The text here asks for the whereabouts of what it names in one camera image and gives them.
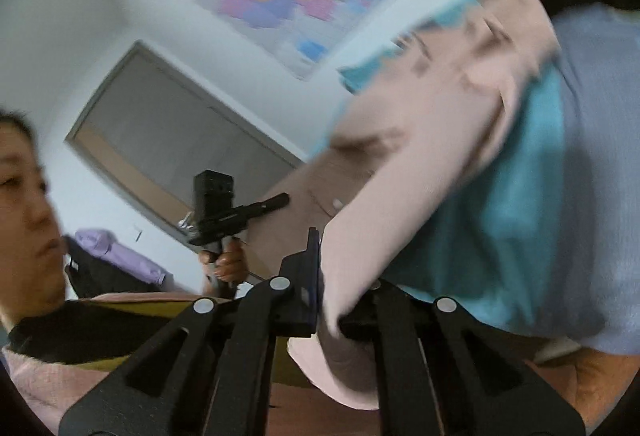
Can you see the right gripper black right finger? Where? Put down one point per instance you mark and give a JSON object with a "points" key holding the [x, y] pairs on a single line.
{"points": [[438, 373]]}

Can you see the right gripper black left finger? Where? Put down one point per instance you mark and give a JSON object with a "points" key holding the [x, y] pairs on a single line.
{"points": [[208, 372]]}

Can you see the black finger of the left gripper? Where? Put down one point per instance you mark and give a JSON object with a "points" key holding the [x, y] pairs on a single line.
{"points": [[265, 207]]}

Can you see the pink zip jacket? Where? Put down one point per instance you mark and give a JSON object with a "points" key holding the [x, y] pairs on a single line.
{"points": [[436, 114]]}

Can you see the person's left hand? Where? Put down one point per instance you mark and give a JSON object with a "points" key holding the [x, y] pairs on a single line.
{"points": [[229, 267]]}

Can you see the grey wooden door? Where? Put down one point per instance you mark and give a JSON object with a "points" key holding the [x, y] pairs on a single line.
{"points": [[146, 130]]}

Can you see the purple garment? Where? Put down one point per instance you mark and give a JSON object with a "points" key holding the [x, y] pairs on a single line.
{"points": [[102, 244]]}

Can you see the teal patterned bed sheet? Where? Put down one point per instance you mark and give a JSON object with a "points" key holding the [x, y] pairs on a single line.
{"points": [[545, 240]]}

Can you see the person's head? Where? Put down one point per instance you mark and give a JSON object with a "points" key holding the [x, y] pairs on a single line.
{"points": [[25, 215]]}

